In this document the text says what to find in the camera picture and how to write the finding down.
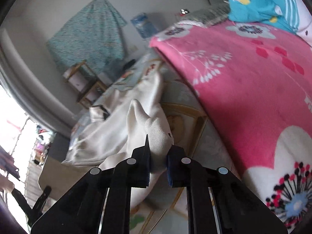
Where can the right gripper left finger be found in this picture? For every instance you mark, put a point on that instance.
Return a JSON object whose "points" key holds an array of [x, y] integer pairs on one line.
{"points": [[100, 201]]}

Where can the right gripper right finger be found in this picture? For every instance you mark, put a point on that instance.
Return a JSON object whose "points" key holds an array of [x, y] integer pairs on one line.
{"points": [[217, 201]]}

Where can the beige zip-up jacket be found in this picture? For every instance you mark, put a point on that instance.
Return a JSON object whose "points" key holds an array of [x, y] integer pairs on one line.
{"points": [[135, 117]]}

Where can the pink floral blanket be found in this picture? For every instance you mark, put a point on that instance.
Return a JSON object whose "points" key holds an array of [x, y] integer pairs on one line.
{"points": [[254, 81]]}

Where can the wooden chair dark seat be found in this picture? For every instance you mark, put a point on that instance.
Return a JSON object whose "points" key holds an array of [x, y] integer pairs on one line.
{"points": [[88, 85]]}

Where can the teal floral hanging cloth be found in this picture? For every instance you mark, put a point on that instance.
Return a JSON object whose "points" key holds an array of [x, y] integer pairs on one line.
{"points": [[94, 34]]}

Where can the blue water bottle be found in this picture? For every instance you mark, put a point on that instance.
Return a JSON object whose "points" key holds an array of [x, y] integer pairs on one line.
{"points": [[144, 26]]}

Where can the grey patterned cushion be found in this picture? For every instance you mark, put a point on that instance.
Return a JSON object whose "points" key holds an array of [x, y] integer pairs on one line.
{"points": [[210, 16]]}

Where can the blue cartoon pillow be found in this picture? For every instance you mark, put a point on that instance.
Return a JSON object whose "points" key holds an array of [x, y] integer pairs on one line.
{"points": [[278, 13]]}

